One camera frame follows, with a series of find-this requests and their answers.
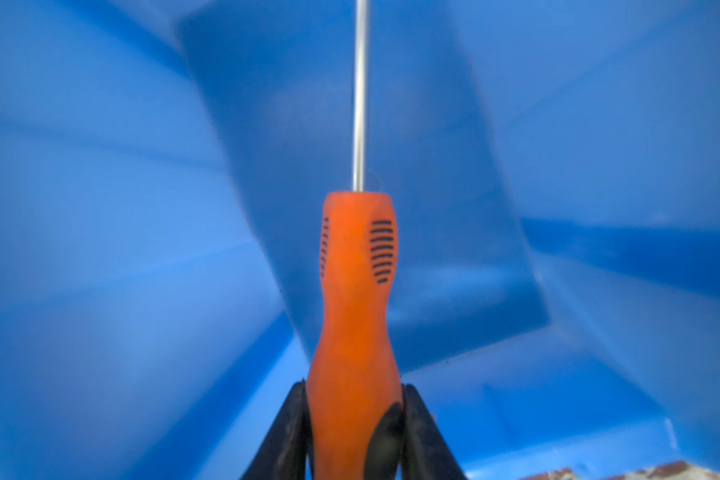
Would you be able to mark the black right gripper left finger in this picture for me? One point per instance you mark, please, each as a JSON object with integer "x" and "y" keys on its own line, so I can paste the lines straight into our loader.
{"x": 284, "y": 450}

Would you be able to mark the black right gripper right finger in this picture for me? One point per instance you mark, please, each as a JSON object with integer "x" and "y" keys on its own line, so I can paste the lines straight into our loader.
{"x": 407, "y": 442}

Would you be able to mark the orange handled screwdriver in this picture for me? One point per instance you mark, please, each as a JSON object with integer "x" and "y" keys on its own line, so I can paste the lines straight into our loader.
{"x": 353, "y": 387}

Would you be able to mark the blue plastic bin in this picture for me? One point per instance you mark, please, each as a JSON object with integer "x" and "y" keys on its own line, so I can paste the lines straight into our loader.
{"x": 555, "y": 170}

